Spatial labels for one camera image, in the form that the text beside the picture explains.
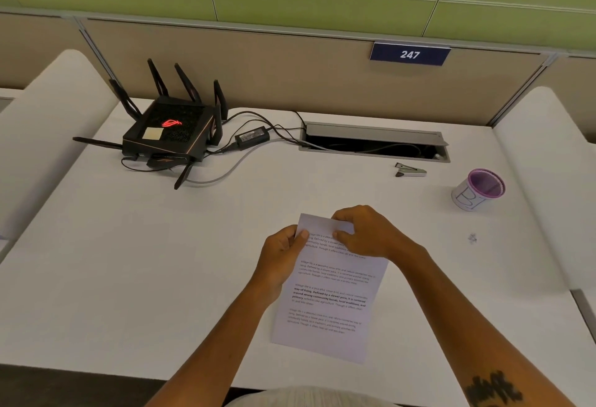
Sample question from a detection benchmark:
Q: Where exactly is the person's right hand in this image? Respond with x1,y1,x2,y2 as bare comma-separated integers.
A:
332,205,427,266

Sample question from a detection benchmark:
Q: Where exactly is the person's left hand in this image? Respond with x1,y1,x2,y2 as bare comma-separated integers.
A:
254,225,311,303

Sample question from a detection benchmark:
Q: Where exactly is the white printed paper sheet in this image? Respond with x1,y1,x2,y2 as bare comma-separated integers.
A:
271,213,390,364

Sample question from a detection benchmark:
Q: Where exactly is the person's right forearm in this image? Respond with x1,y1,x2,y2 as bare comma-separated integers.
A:
389,242,578,407

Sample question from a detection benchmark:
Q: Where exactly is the person's left forearm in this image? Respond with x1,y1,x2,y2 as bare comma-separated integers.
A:
148,277,286,407

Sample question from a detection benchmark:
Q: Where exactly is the black power adapter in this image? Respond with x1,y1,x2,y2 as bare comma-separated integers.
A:
234,127,270,148

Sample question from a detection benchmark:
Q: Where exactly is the purple mesh cup, white label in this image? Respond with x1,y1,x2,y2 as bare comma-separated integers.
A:
451,168,506,212

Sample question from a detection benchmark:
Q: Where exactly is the black router with antennas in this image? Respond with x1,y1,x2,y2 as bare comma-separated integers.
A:
73,58,229,191

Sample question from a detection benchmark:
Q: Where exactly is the beige desk partition panel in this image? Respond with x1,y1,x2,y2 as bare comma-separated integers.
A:
0,10,596,129

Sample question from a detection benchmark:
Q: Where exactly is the blue number sign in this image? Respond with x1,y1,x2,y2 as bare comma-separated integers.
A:
370,41,452,67

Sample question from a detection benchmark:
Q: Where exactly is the white desk divider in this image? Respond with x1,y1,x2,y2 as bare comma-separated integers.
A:
492,86,596,292
0,49,120,241

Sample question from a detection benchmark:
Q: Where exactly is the grey network cable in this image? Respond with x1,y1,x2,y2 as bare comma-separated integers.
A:
184,138,329,185

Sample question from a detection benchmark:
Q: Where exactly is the grey desk cable tray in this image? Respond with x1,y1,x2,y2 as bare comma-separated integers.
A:
299,122,451,164

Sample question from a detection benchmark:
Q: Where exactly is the black power cable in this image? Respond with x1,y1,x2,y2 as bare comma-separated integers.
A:
219,111,327,154

